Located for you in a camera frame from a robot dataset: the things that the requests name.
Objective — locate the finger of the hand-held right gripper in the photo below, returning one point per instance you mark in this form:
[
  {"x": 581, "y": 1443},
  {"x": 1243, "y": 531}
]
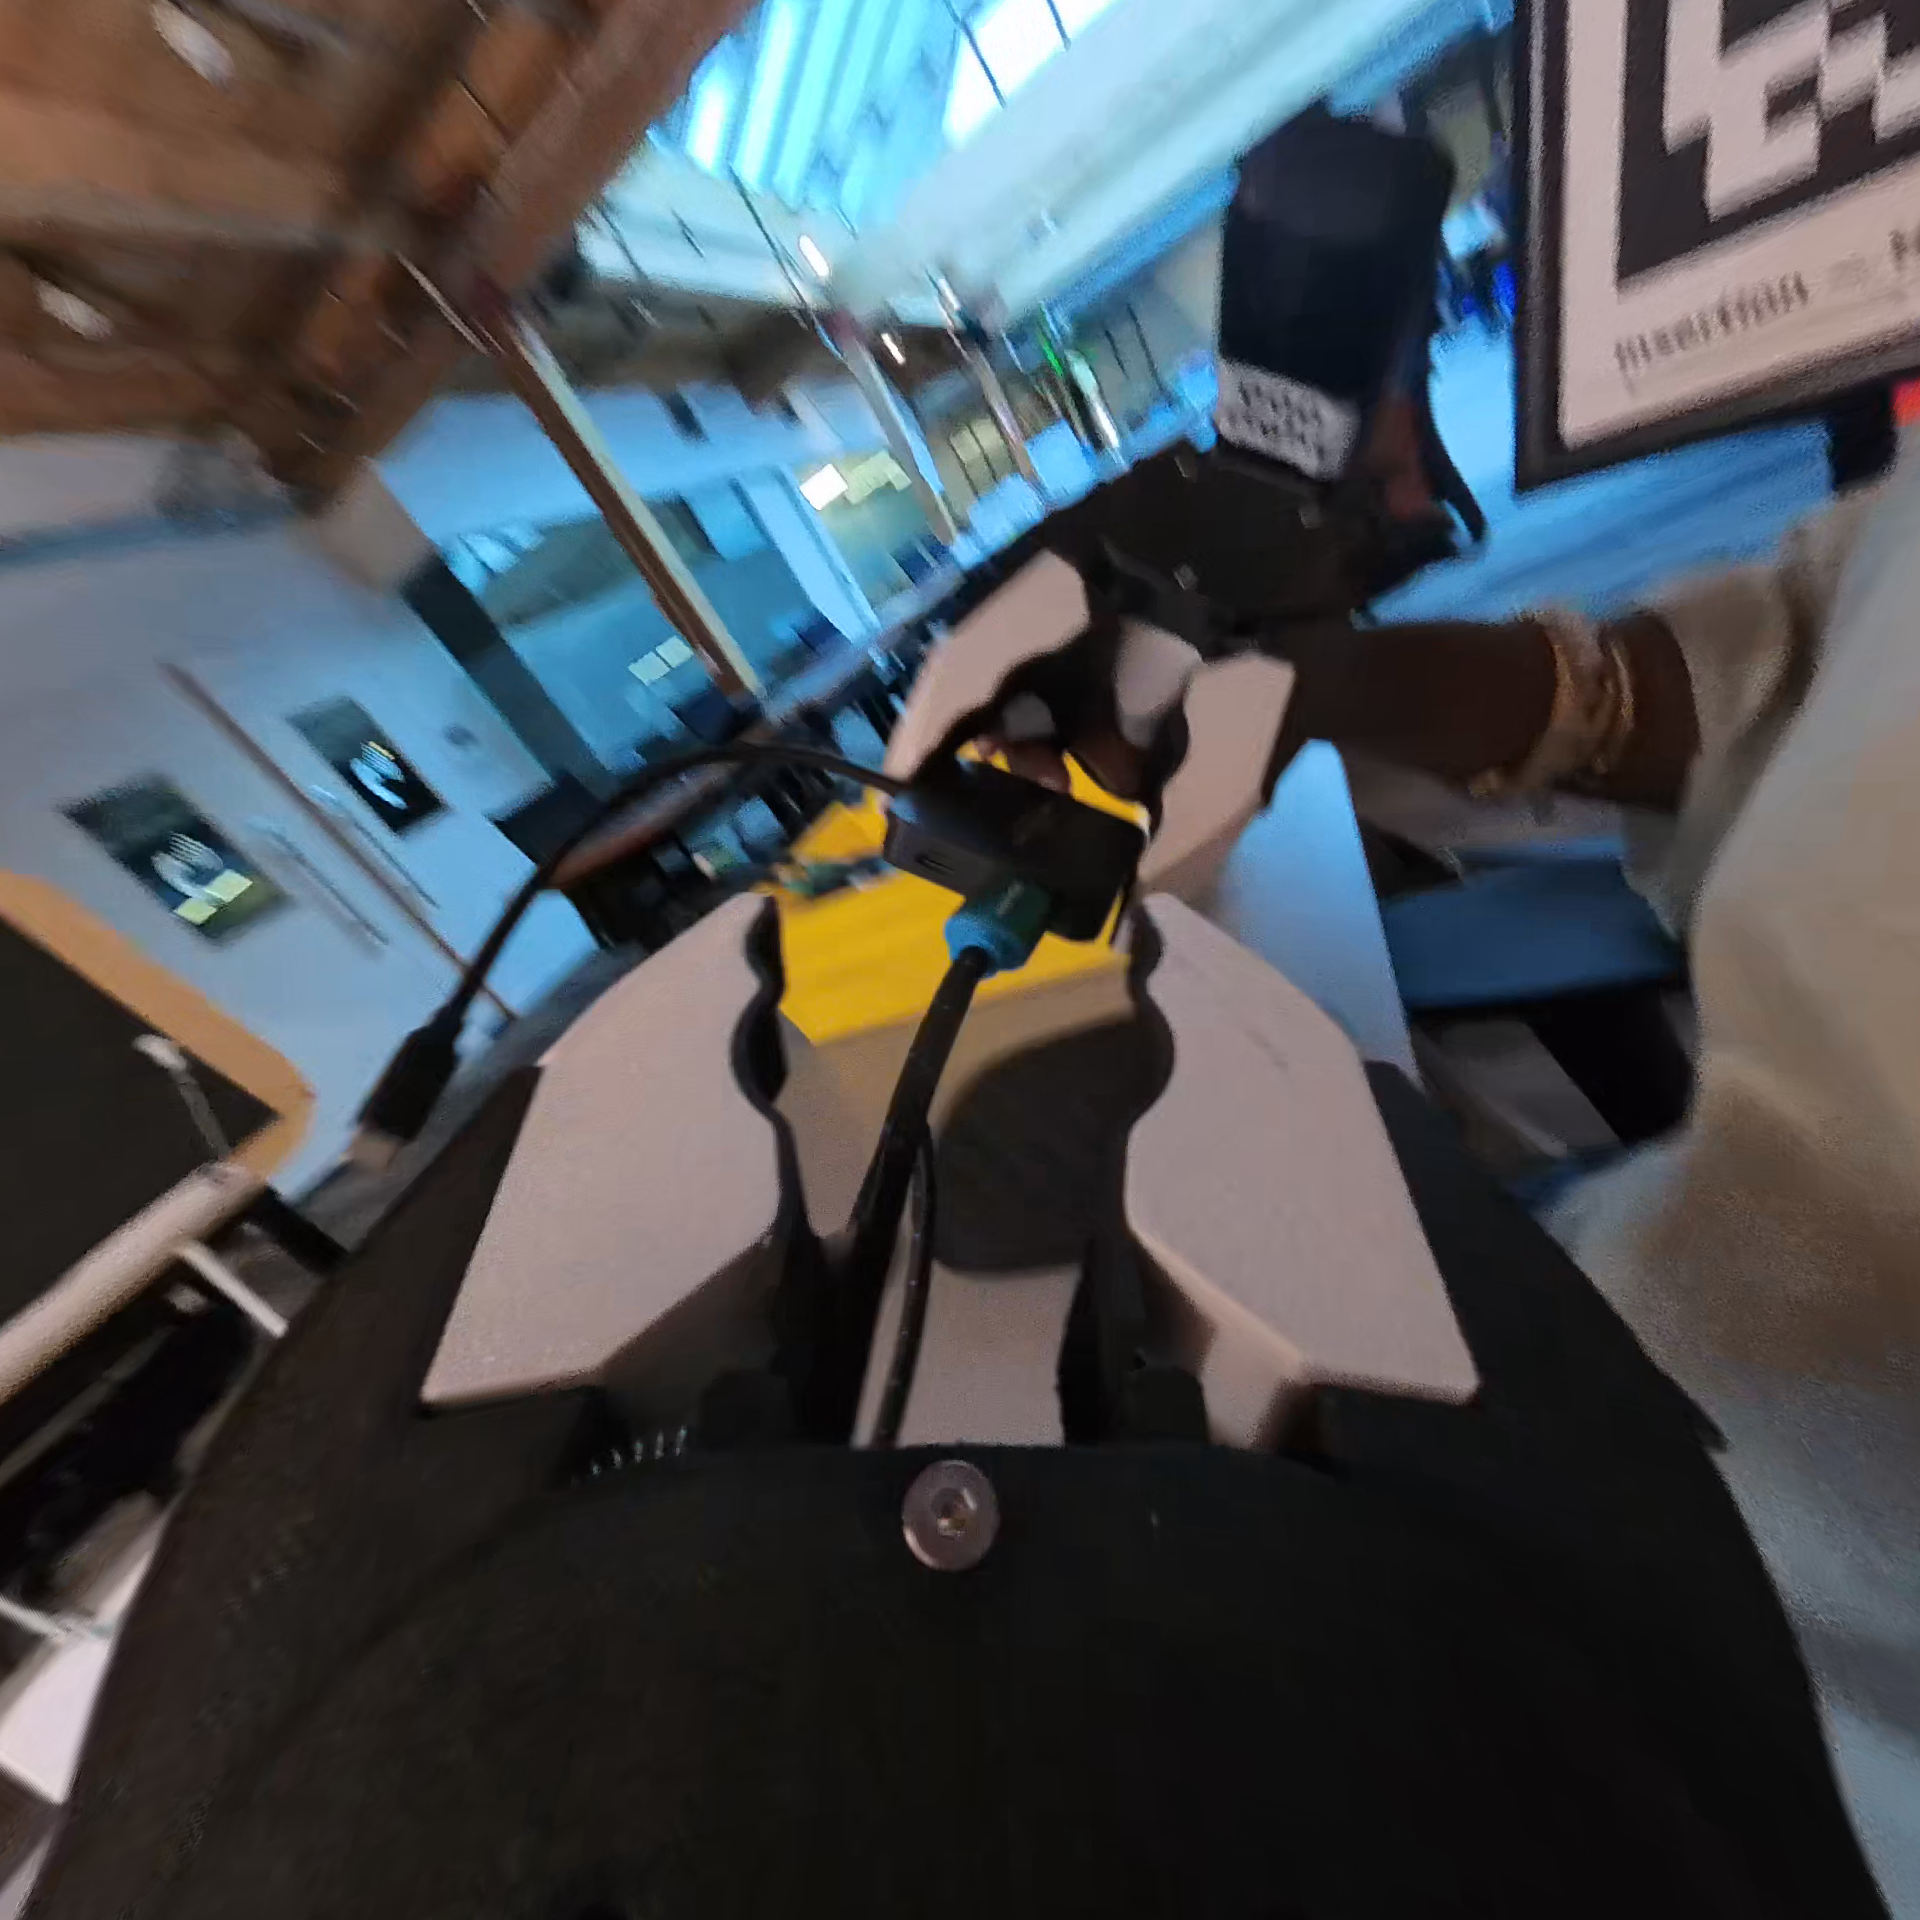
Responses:
[
  {"x": 991, "y": 645},
  {"x": 1237, "y": 749}
]

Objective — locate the person's right hand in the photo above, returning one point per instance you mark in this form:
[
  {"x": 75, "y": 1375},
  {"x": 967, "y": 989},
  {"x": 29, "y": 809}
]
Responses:
[{"x": 1411, "y": 698}]

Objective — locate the black square adapter hub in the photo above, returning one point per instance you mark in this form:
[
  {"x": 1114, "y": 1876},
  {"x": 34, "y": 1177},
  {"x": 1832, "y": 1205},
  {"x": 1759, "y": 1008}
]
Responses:
[{"x": 1037, "y": 848}]

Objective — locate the yellow plastic bin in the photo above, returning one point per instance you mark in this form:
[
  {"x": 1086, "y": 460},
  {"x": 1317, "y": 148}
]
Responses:
[{"x": 886, "y": 945}]

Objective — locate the black office chair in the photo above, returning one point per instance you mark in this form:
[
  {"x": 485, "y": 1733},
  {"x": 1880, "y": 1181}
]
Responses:
[{"x": 1516, "y": 945}]

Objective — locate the black sign wave icon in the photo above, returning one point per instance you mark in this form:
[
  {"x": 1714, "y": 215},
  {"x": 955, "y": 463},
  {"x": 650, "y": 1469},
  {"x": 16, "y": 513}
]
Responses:
[{"x": 172, "y": 855}]

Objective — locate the black quilted mat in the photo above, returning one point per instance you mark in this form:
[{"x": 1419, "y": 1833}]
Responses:
[{"x": 1037, "y": 1154}]

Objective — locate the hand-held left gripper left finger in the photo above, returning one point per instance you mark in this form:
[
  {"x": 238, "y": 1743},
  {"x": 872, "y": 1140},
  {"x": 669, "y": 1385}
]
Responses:
[{"x": 646, "y": 1200}]

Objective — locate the black panel wooden edge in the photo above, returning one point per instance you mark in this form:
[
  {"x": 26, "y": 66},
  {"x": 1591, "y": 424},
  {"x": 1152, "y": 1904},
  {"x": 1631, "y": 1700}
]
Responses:
[{"x": 91, "y": 1108}]

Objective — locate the black sign phone icon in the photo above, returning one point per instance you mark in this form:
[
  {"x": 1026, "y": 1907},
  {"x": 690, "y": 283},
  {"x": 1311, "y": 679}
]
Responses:
[{"x": 368, "y": 763}]

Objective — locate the large black white marker board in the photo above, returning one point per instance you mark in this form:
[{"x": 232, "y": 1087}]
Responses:
[{"x": 1711, "y": 225}]

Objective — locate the person's right forearm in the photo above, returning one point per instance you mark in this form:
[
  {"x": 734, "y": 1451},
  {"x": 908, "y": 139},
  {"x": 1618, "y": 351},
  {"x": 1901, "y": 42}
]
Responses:
[{"x": 1670, "y": 705}]

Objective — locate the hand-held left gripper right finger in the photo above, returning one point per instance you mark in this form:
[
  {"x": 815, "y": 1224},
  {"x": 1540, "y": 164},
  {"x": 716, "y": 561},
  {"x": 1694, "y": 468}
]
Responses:
[{"x": 1291, "y": 1200}]

